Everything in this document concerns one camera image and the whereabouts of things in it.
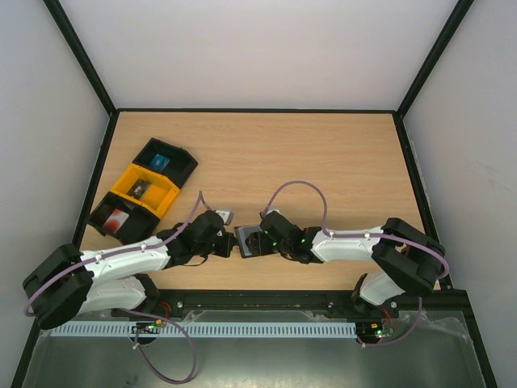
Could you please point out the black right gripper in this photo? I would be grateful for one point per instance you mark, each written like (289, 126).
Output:
(261, 237)

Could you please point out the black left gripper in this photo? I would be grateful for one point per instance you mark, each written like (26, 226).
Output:
(229, 243)

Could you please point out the black card holder wallet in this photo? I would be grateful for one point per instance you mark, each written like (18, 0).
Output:
(241, 233)

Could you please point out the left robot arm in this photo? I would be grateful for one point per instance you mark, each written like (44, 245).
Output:
(71, 282)

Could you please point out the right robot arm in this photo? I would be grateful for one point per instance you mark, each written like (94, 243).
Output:
(409, 261)

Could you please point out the black VIP card in bin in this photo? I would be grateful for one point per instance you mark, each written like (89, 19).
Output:
(138, 189)

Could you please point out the blue card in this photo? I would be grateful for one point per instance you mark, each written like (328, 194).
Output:
(159, 162)

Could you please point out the red white card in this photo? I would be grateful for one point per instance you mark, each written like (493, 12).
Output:
(115, 221)

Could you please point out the yellow plastic bin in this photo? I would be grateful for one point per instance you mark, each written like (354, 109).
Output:
(157, 199)

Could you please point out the black plastic bin far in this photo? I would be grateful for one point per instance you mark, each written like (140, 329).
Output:
(175, 163)

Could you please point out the black plastic bin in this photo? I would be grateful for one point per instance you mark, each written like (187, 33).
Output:
(175, 163)
(139, 226)

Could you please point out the black plastic bin near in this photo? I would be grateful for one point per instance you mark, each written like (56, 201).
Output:
(139, 226)

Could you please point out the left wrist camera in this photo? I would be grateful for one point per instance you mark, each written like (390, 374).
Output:
(226, 215)

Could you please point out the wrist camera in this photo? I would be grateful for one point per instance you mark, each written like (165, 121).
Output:
(226, 215)
(269, 209)

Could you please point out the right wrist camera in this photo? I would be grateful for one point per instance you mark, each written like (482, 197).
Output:
(269, 209)

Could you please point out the grey slotted cable duct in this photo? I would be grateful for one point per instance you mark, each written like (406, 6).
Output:
(105, 329)

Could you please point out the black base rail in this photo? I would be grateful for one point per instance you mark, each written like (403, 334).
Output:
(332, 304)

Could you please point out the black frame post left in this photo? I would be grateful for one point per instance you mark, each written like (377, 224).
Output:
(72, 39)

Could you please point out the black frame post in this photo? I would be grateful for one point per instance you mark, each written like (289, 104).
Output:
(72, 39)
(459, 11)

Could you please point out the black frame post right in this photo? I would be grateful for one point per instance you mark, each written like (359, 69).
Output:
(459, 11)

